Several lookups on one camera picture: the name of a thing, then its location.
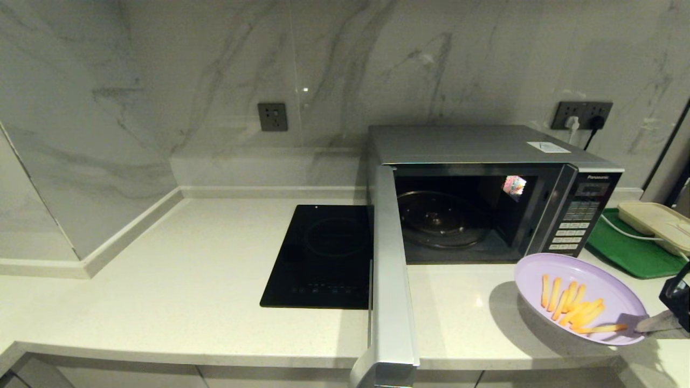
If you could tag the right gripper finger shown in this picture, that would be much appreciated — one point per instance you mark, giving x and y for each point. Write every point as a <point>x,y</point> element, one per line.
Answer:
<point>633,322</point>
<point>666,334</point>

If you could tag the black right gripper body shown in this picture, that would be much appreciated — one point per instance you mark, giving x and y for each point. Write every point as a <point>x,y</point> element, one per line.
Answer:
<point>682,299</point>

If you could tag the purple plastic plate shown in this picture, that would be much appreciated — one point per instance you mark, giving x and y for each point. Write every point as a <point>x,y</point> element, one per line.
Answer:
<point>598,280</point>

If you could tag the microwave door with dark glass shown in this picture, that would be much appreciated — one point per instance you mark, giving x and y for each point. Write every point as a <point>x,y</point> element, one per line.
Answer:
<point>391,302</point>

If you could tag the silver Panasonic microwave oven body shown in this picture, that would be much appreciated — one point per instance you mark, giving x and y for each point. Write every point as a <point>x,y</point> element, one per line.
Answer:
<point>458,144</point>

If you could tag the green plastic tray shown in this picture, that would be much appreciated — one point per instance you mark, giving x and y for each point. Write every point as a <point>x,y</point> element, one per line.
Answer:
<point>630,250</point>

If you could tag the beige lidded box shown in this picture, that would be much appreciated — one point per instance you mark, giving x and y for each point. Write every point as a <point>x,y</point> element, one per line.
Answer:
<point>652,221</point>

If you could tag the grey cabinet door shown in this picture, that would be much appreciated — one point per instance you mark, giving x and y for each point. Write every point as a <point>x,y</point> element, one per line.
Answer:
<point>539,380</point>

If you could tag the white label sticker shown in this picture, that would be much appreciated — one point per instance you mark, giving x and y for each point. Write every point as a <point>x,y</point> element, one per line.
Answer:
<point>549,147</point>

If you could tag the white power plug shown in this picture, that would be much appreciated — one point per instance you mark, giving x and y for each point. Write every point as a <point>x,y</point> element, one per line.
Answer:
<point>572,124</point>

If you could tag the black induction cooktop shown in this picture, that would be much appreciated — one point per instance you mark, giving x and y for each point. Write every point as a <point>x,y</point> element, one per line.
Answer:
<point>323,258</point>

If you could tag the grey corner cabinet panel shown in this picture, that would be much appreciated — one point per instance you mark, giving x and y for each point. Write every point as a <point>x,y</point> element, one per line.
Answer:
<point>38,377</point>

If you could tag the dark door frame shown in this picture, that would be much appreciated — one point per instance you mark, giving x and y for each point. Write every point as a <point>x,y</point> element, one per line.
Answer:
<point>674,188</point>

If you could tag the grey double wall socket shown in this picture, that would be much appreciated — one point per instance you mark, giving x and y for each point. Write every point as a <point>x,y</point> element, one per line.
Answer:
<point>560,110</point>

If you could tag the grey single wall socket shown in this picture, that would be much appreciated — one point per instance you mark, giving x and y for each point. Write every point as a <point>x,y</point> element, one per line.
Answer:
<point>272,117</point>

